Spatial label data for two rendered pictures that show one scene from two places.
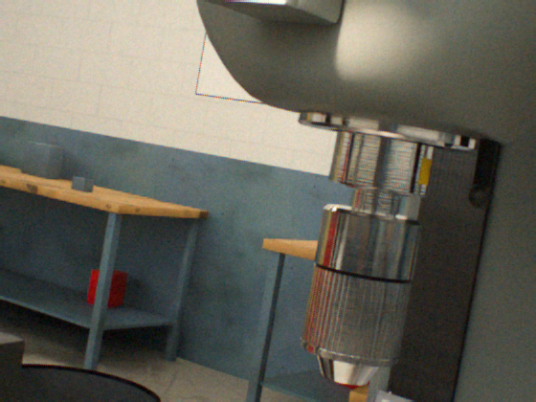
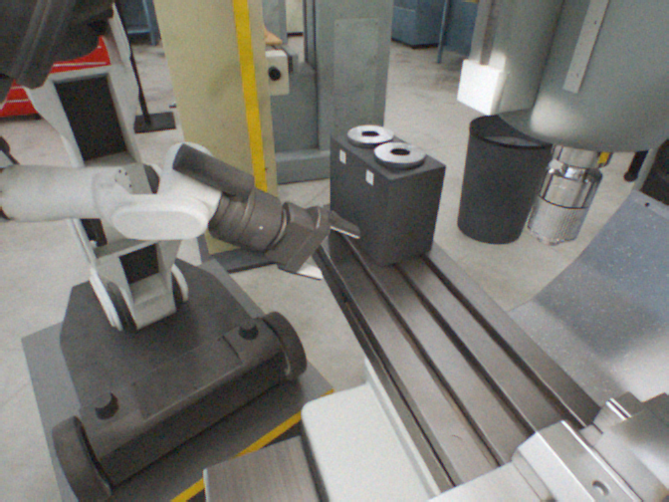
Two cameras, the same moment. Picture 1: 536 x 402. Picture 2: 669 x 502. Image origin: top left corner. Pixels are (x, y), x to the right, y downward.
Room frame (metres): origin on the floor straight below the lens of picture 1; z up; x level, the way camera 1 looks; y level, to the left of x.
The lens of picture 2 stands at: (0.05, -0.08, 1.44)
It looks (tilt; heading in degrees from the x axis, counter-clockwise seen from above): 36 degrees down; 36
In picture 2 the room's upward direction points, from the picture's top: straight up
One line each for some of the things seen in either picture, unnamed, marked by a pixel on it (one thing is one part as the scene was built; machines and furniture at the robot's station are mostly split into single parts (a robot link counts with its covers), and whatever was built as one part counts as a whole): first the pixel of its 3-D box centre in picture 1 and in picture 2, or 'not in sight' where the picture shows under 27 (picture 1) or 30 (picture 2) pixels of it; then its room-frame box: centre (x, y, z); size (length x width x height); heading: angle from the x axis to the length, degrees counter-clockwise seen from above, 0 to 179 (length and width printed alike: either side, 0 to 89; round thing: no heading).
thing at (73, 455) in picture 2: not in sight; (82, 460); (0.10, 0.66, 0.50); 0.20 x 0.05 x 0.20; 74
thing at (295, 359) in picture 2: not in sight; (281, 345); (0.61, 0.51, 0.50); 0.20 x 0.05 x 0.20; 74
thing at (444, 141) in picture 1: (388, 130); not in sight; (0.47, -0.05, 1.31); 0.09 x 0.09 x 0.01
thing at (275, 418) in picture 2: not in sight; (181, 399); (0.42, 0.82, 0.20); 0.78 x 0.68 x 0.40; 74
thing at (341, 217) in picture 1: (371, 222); (572, 173); (0.47, -0.05, 1.26); 0.05 x 0.05 x 0.01
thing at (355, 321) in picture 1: (359, 293); (560, 205); (0.47, -0.05, 1.23); 0.05 x 0.05 x 0.06
